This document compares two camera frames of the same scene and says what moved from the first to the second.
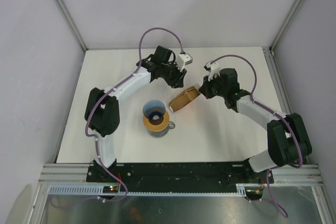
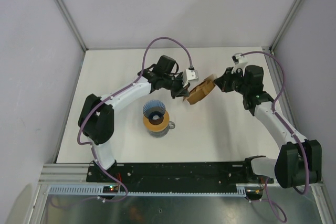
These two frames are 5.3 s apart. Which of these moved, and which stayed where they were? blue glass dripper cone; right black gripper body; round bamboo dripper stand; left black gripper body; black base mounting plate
Moved: right black gripper body; left black gripper body
Stayed: round bamboo dripper stand; blue glass dripper cone; black base mounting plate
